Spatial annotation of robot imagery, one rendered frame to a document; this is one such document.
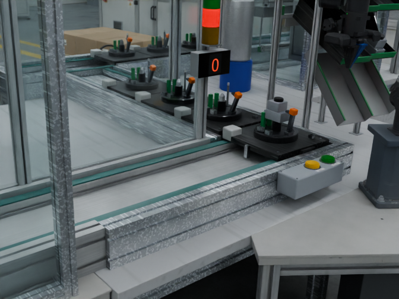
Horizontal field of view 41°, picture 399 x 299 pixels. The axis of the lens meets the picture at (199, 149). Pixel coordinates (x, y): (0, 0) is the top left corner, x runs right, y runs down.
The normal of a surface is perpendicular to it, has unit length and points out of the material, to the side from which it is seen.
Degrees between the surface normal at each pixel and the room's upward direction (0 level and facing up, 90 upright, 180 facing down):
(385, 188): 90
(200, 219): 90
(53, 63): 90
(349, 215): 0
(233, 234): 0
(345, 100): 45
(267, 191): 90
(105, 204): 0
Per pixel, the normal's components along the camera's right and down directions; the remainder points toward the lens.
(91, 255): 0.65, 0.29
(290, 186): -0.76, 0.21
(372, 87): 0.38, -0.43
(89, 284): 0.04, -0.93
